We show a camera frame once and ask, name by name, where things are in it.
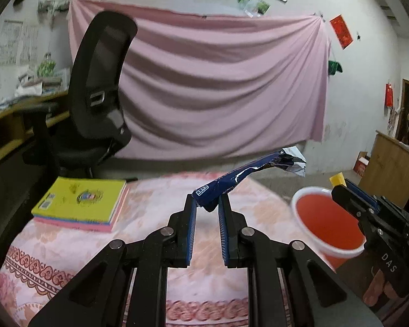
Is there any black office chair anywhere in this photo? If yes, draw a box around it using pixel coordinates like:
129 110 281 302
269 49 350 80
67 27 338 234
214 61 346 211
12 10 139 180

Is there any person's right hand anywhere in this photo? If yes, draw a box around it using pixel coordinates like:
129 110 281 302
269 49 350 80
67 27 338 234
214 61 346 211
363 270 402 311

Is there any wooden cabinet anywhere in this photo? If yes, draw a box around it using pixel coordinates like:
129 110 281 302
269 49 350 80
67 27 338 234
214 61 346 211
366 130 409 212

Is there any red hanging ornament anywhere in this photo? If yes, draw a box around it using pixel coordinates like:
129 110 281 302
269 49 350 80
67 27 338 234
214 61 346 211
385 81 395 108

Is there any pile of papers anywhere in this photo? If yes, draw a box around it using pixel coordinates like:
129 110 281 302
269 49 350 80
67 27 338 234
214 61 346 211
0 66 73 115

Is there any dark blue snack wrapper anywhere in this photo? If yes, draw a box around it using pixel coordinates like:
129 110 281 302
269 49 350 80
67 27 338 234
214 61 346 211
194 146 308 213

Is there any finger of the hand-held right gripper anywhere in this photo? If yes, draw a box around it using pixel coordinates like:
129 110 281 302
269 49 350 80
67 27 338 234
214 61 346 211
331 184 380 228
344 178 384 212

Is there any red paper wall envelope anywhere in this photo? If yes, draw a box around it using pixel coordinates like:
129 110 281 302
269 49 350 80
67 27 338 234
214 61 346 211
329 14 354 49

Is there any small yellow tube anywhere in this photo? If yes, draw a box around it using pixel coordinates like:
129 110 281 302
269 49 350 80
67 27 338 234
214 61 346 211
329 172 347 188

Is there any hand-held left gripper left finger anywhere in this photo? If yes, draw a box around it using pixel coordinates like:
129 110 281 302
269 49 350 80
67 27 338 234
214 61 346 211
27 193 197 327

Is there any small printed wall sheet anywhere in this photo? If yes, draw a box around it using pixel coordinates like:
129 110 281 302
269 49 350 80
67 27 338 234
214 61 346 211
20 24 40 64

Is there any thin blue book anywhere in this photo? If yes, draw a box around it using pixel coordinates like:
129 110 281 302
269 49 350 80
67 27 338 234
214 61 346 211
32 215 112 226

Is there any pink hanging cloth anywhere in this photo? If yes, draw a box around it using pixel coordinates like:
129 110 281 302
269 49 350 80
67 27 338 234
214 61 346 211
68 0 332 161

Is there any red bucket with white rim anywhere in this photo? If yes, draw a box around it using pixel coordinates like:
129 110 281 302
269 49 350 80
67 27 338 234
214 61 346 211
290 186 366 270

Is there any yellow book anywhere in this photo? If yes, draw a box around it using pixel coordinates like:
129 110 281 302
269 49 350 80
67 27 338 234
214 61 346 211
31 177 128 224

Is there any wall rack with papers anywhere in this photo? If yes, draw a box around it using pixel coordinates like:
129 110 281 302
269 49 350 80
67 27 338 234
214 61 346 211
37 0 76 13

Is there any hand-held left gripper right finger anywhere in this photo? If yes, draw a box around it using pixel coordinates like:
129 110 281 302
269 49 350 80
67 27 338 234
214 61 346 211
218 193 384 327

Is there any red cardboard box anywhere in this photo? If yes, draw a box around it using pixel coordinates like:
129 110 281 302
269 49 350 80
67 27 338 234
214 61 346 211
353 151 371 177

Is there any large printed wall sheet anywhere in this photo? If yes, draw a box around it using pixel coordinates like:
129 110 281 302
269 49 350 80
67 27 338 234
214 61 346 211
0 20 23 67

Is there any wooden desk with shelf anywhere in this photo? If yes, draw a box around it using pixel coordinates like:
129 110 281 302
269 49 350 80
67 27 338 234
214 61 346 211
0 92 73 171

